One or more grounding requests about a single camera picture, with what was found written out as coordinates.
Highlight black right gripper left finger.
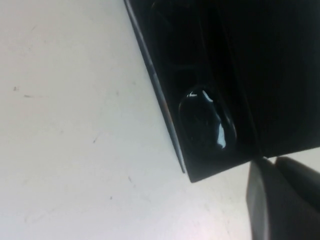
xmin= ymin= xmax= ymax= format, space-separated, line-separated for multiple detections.
xmin=246 ymin=157 xmax=320 ymax=240

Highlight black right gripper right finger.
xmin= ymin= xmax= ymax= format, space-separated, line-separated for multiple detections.
xmin=275 ymin=156 xmax=320 ymax=200

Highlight black frame glasses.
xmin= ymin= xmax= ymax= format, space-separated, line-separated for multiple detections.
xmin=149 ymin=0 xmax=238 ymax=153

